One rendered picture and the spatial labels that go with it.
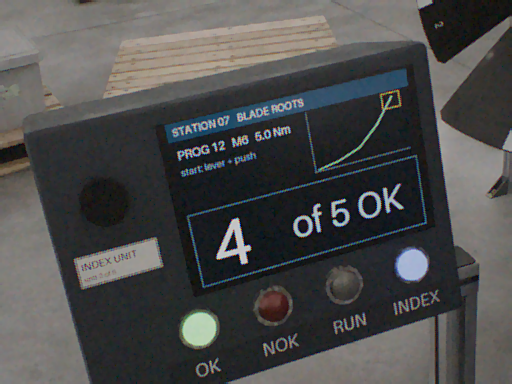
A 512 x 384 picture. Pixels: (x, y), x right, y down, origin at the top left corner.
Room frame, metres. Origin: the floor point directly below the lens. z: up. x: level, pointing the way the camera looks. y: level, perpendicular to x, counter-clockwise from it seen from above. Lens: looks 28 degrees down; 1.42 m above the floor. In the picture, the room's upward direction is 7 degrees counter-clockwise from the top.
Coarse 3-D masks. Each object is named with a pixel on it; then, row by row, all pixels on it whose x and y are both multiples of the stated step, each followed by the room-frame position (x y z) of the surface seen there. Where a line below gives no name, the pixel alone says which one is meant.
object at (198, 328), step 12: (192, 312) 0.40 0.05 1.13; (204, 312) 0.40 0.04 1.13; (180, 324) 0.39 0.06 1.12; (192, 324) 0.39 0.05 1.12; (204, 324) 0.39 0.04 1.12; (216, 324) 0.40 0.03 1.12; (180, 336) 0.39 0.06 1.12; (192, 336) 0.39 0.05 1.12; (204, 336) 0.39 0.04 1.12; (216, 336) 0.39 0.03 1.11
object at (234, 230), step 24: (192, 216) 0.42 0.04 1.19; (216, 216) 0.42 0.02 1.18; (240, 216) 0.42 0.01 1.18; (264, 216) 0.42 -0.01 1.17; (192, 240) 0.41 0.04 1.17; (216, 240) 0.41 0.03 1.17; (240, 240) 0.42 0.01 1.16; (264, 240) 0.42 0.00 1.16; (216, 264) 0.41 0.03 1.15; (240, 264) 0.41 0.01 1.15; (264, 264) 0.41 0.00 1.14
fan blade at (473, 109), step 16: (496, 48) 1.04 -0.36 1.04; (480, 64) 1.04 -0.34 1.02; (496, 64) 1.03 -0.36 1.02; (464, 80) 1.04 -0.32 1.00; (480, 80) 1.03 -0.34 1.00; (496, 80) 1.01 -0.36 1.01; (464, 96) 1.02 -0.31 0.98; (480, 96) 1.01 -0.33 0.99; (496, 96) 1.00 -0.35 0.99; (448, 112) 1.02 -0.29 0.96; (464, 112) 1.01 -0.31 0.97; (480, 112) 1.00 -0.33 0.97; (496, 112) 0.98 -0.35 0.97; (464, 128) 1.00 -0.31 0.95; (480, 128) 0.98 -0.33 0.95; (496, 128) 0.97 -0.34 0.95; (496, 144) 0.96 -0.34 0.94
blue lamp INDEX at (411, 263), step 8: (408, 248) 0.44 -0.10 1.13; (416, 248) 0.44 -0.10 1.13; (400, 256) 0.43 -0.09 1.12; (408, 256) 0.43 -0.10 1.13; (416, 256) 0.43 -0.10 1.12; (424, 256) 0.44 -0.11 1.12; (392, 264) 0.43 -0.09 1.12; (400, 264) 0.43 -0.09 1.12; (408, 264) 0.43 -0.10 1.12; (416, 264) 0.43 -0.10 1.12; (424, 264) 0.43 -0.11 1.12; (400, 272) 0.43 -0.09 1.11; (408, 272) 0.43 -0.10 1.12; (416, 272) 0.43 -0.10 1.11; (424, 272) 0.43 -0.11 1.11; (400, 280) 0.43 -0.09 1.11; (408, 280) 0.43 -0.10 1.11; (416, 280) 0.43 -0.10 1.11
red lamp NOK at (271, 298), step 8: (264, 288) 0.41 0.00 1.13; (272, 288) 0.41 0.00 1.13; (280, 288) 0.41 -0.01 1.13; (256, 296) 0.41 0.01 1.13; (264, 296) 0.41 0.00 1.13; (272, 296) 0.40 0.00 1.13; (280, 296) 0.41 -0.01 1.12; (288, 296) 0.41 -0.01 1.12; (256, 304) 0.40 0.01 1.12; (264, 304) 0.40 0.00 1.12; (272, 304) 0.40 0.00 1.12; (280, 304) 0.40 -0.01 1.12; (288, 304) 0.41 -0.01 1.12; (256, 312) 0.40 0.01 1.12; (264, 312) 0.40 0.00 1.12; (272, 312) 0.40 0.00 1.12; (280, 312) 0.40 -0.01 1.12; (288, 312) 0.41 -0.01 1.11; (264, 320) 0.40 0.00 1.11; (272, 320) 0.40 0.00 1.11; (280, 320) 0.40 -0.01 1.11
